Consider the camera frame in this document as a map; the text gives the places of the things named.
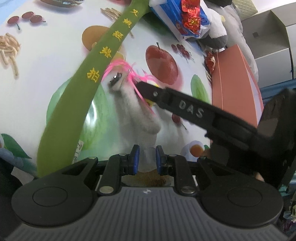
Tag white plush with pink yarn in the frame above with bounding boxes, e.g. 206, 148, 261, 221
102, 59, 161, 135

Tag green embroidered fabric strap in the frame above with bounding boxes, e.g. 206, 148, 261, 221
36, 0, 151, 178

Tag blue plastic snack bag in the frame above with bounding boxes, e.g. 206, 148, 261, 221
149, 1, 211, 41

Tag red foil snack packet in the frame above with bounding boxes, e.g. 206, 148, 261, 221
181, 0, 201, 35

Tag small red snack packet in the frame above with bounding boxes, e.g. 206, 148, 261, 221
205, 51, 216, 74

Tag pink cardboard storage box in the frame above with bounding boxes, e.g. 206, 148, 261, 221
212, 45, 264, 127

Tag grey white penguin plush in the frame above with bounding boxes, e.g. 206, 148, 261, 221
199, 1, 259, 80

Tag white wardrobe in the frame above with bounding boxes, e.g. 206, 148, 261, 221
242, 2, 295, 88

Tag cream padded headboard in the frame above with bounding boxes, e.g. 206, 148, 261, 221
232, 0, 258, 21

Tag fruit print table cloth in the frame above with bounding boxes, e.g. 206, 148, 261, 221
1, 1, 212, 175

